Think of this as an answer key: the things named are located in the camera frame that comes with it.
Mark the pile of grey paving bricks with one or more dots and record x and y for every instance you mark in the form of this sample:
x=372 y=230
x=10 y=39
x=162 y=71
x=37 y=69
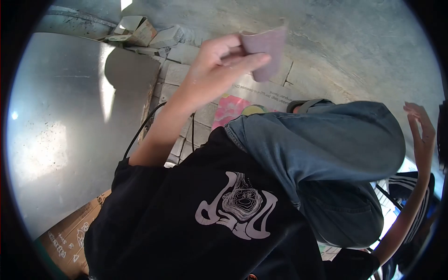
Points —
x=178 y=73

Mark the brown printed cardboard sheet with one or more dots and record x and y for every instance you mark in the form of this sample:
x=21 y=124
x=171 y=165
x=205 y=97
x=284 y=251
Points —
x=66 y=238

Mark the torn open cardboard box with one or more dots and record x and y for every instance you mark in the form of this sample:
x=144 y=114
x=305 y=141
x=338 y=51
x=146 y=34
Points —
x=138 y=31

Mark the person's left hand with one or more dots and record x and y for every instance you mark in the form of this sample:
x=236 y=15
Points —
x=206 y=77

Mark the person's right fingers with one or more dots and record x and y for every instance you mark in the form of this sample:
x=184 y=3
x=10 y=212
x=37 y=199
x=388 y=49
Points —
x=416 y=117

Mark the person's left thumb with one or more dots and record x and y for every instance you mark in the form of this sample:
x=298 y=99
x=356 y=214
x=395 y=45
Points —
x=250 y=63

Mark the black white-striped garment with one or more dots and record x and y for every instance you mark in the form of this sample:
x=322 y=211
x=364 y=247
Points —
x=414 y=196

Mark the person's left fingers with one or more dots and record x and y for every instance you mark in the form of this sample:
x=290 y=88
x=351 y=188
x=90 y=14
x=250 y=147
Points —
x=225 y=43

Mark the large grey metal sheet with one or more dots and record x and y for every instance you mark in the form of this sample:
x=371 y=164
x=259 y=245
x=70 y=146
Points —
x=70 y=122

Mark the person's legs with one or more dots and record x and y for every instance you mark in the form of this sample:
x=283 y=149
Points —
x=329 y=154

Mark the person's right hand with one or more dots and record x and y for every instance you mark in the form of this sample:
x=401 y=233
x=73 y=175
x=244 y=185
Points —
x=422 y=136

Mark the pink flowered cardboard sheet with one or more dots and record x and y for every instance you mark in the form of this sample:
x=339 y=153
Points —
x=238 y=103

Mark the person's body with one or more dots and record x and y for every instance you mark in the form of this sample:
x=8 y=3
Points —
x=196 y=217

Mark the mauve sandpaper piece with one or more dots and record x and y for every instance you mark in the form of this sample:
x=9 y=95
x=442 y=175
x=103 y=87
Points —
x=267 y=52

